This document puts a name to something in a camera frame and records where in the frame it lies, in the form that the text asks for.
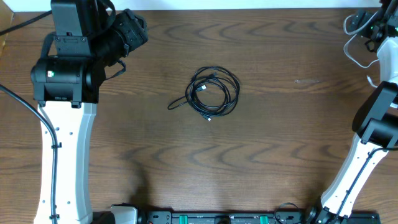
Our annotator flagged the white usb cable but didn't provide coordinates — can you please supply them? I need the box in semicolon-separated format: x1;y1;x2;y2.
343;14;380;90

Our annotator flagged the black usb cable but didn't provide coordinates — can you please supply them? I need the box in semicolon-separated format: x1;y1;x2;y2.
167;65;241;122

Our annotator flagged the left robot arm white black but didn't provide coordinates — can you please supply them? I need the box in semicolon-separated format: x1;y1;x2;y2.
31;1;148;223

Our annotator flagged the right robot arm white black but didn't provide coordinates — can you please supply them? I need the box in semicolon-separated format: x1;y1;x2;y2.
299;0;397;223

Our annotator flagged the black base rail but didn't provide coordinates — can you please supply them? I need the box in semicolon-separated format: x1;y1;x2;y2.
93;203;381;224

